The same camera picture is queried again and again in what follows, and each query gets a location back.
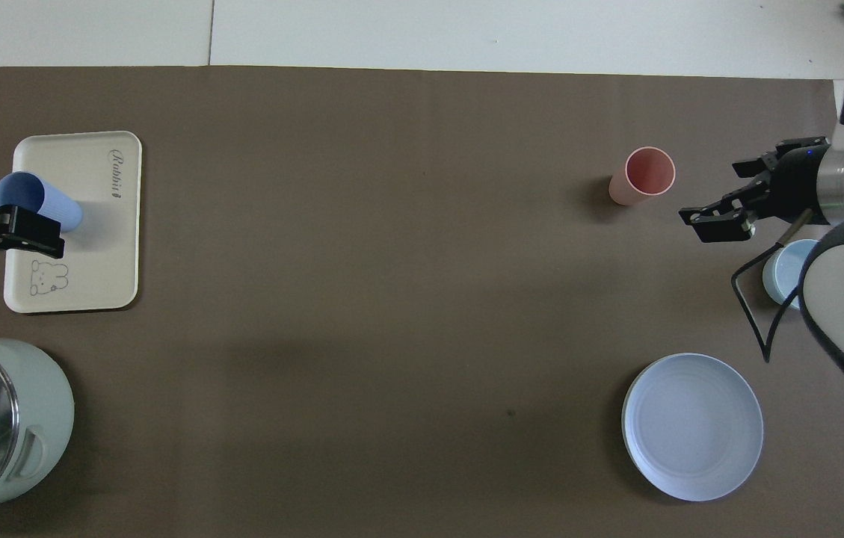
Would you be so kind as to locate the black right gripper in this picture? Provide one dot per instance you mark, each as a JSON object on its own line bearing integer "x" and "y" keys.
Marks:
{"x": 794, "y": 187}

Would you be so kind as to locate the brown table mat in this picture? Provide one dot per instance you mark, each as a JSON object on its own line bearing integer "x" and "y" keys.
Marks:
{"x": 392, "y": 261}

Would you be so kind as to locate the light blue bowl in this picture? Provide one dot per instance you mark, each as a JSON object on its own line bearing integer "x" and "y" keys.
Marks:
{"x": 784, "y": 269}

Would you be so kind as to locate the pale blue plate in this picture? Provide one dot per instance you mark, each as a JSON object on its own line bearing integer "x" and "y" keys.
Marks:
{"x": 692, "y": 426}

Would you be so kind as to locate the pale green electric pot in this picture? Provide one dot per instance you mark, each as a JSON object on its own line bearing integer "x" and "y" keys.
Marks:
{"x": 44, "y": 411}

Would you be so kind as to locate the pink plastic cup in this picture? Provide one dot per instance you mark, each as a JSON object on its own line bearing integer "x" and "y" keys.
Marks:
{"x": 646, "y": 173}

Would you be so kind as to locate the cream rabbit print tray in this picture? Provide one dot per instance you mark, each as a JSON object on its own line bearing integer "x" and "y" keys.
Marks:
{"x": 104, "y": 254}

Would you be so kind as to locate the blue plastic cup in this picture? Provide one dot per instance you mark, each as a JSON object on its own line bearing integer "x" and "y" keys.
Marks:
{"x": 55, "y": 203}

